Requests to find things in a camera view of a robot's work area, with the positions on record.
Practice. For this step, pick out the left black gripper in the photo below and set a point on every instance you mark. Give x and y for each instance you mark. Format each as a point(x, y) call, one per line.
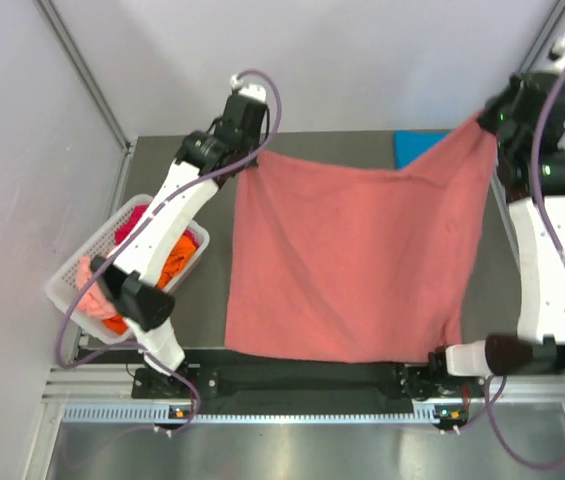
point(253, 141)

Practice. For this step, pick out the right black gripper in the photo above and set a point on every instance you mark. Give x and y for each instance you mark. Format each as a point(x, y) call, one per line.
point(485, 117)

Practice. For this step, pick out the salmon pink t shirt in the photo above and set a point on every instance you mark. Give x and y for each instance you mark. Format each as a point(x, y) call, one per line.
point(334, 263)

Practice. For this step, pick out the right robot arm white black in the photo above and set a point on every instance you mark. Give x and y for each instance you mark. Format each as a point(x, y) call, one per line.
point(535, 198)

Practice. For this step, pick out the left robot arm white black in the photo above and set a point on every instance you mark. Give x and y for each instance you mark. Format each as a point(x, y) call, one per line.
point(182, 194)

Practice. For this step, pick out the folded blue t shirt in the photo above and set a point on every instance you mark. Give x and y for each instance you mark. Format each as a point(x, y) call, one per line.
point(408, 146)

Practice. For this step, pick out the orange t shirt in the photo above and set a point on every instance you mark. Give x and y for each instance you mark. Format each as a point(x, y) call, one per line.
point(180, 256)

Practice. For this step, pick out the magenta t shirt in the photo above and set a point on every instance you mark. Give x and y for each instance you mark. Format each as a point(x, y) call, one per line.
point(129, 225)

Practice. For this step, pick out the light peach t shirt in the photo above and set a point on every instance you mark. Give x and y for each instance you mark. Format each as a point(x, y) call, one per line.
point(93, 302)

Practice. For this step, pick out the white plastic laundry basket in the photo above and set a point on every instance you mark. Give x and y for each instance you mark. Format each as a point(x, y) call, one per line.
point(114, 283)

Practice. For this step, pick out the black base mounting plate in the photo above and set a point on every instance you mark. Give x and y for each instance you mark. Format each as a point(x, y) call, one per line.
point(231, 382)

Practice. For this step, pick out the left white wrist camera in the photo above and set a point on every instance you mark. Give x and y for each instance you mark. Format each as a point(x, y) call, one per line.
point(252, 91)

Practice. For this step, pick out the right aluminium frame post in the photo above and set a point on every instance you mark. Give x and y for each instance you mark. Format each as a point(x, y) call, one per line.
point(543, 38)

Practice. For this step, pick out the aluminium frame post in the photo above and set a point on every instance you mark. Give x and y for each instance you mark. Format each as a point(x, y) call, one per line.
point(53, 18)
point(543, 38)

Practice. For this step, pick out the left aluminium frame post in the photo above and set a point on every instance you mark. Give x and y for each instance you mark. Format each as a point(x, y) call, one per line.
point(53, 18)

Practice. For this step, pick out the grey slotted cable duct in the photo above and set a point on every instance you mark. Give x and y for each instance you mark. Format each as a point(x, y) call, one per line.
point(167, 414)

